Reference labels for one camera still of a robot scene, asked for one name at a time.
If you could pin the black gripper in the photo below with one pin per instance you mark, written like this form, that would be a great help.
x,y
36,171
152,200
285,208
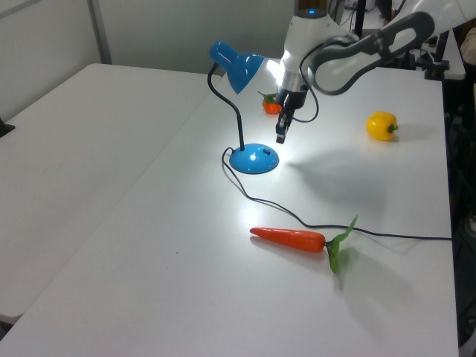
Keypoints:
x,y
292,98

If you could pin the blue desk lamp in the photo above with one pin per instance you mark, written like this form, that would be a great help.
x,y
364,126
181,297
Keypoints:
x,y
254,160

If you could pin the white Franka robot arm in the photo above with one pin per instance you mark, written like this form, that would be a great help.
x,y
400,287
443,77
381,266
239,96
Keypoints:
x,y
334,67

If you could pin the orange toy tangerine bunch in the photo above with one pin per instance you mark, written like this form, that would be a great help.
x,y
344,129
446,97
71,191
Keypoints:
x,y
271,107

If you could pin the yellow toy bell pepper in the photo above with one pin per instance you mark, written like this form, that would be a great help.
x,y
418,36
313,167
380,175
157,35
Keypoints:
x,y
380,126

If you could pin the orange toy carrot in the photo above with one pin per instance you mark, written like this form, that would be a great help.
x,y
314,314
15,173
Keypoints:
x,y
290,238

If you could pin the black clamped camera stand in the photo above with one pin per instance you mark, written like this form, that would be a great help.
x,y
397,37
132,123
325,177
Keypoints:
x,y
438,67

